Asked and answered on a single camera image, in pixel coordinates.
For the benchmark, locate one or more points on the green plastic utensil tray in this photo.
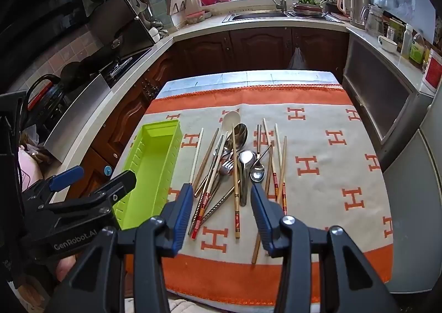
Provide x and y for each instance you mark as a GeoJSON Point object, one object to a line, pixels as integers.
{"type": "Point", "coordinates": [155, 161]}

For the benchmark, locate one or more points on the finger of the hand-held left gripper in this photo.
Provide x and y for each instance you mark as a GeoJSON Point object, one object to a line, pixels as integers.
{"type": "Point", "coordinates": [117, 187]}
{"type": "Point", "coordinates": [67, 176]}

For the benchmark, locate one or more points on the grey refrigerator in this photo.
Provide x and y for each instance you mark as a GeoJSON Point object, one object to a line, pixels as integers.
{"type": "Point", "coordinates": [414, 212]}

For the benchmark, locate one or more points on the white electric kettle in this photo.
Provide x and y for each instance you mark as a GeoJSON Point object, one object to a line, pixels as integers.
{"type": "Point", "coordinates": [359, 5]}

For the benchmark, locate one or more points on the metal fork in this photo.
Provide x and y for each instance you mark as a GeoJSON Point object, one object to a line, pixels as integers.
{"type": "Point", "coordinates": [227, 167]}

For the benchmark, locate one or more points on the metal soup spoon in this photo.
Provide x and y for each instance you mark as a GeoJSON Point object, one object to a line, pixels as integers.
{"type": "Point", "coordinates": [246, 161]}

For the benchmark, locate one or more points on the large metal spoon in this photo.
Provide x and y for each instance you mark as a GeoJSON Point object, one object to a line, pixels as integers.
{"type": "Point", "coordinates": [240, 133]}

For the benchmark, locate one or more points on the white kitchen countertop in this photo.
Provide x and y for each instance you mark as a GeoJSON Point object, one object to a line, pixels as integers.
{"type": "Point", "coordinates": [193, 31]}

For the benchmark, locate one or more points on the black gas stove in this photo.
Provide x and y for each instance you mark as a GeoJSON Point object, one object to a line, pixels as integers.
{"type": "Point", "coordinates": [121, 69]}

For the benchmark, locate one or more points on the grey appliance cabinet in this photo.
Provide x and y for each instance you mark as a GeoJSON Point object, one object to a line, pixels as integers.
{"type": "Point", "coordinates": [376, 91]}

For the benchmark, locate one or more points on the oil bottle with green label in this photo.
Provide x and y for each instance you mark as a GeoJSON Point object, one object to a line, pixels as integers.
{"type": "Point", "coordinates": [417, 52]}

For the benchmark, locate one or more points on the hanging kitchen ladles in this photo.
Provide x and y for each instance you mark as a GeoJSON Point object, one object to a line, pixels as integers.
{"type": "Point", "coordinates": [141, 7]}

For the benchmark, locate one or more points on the green box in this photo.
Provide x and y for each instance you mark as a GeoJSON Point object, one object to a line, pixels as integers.
{"type": "Point", "coordinates": [399, 28]}

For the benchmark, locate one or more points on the white plastic bottle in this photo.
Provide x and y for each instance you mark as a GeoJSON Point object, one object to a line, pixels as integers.
{"type": "Point", "coordinates": [406, 43]}

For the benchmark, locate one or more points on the small glass jar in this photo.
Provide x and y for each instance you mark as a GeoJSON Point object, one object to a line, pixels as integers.
{"type": "Point", "coordinates": [390, 33]}

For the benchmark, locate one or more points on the orange white printed blanket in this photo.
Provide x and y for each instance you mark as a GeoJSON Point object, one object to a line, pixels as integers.
{"type": "Point", "coordinates": [328, 178]}

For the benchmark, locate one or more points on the pink plastic bag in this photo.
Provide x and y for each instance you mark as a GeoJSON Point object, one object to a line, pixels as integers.
{"type": "Point", "coordinates": [30, 169]}

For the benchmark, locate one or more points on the red white tub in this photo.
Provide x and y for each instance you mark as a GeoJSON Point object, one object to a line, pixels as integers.
{"type": "Point", "coordinates": [433, 72]}

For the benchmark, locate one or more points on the steel sink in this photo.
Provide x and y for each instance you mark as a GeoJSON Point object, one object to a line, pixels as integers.
{"type": "Point", "coordinates": [255, 16]}

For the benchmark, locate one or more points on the lidded food container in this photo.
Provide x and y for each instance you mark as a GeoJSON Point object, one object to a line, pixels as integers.
{"type": "Point", "coordinates": [197, 16]}

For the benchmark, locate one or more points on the white ceramic spoon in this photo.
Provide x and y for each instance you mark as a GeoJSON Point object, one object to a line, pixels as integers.
{"type": "Point", "coordinates": [230, 119]}

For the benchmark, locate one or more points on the beige quilted cloth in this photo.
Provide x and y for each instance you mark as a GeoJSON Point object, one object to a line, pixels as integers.
{"type": "Point", "coordinates": [183, 306]}

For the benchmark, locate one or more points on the white cups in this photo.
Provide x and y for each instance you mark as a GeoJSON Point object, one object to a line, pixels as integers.
{"type": "Point", "coordinates": [155, 35]}

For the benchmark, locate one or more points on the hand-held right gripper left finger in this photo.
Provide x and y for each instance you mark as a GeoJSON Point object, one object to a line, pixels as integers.
{"type": "Point", "coordinates": [181, 218]}

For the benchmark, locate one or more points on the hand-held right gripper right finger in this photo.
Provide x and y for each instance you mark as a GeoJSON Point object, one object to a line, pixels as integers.
{"type": "Point", "coordinates": [262, 221]}

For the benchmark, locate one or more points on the person's left hand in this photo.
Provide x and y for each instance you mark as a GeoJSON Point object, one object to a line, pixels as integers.
{"type": "Point", "coordinates": [66, 268]}

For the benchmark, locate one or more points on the white bowl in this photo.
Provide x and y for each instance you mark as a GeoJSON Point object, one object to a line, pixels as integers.
{"type": "Point", "coordinates": [387, 45]}

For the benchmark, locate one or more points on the yellow bottle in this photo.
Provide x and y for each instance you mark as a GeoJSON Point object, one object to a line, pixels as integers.
{"type": "Point", "coordinates": [428, 57]}

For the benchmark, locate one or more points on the glass pitcher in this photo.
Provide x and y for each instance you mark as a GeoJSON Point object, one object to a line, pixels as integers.
{"type": "Point", "coordinates": [374, 22]}

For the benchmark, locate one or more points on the brown wooden kitchen cabinet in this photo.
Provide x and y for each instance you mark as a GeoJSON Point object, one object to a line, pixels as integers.
{"type": "Point", "coordinates": [259, 47]}

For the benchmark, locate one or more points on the hanging plastic bag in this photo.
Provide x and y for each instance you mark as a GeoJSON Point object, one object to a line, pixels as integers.
{"type": "Point", "coordinates": [297, 59]}

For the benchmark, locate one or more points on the stainless steel splash guard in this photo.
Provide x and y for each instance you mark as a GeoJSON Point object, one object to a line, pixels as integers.
{"type": "Point", "coordinates": [79, 116]}
{"type": "Point", "coordinates": [129, 28]}

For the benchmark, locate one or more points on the blue round cabinet knob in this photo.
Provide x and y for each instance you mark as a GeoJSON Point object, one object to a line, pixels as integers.
{"type": "Point", "coordinates": [107, 170]}

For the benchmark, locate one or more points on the light blue table cover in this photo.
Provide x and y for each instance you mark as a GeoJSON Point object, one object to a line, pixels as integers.
{"type": "Point", "coordinates": [248, 79]}

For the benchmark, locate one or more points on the black electric cooker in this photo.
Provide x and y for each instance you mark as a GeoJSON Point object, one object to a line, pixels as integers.
{"type": "Point", "coordinates": [48, 102]}

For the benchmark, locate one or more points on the black wok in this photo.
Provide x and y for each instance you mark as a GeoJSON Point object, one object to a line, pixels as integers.
{"type": "Point", "coordinates": [74, 74]}

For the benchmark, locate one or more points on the small metal spoon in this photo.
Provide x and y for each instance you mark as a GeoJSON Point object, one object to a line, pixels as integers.
{"type": "Point", "coordinates": [257, 172]}

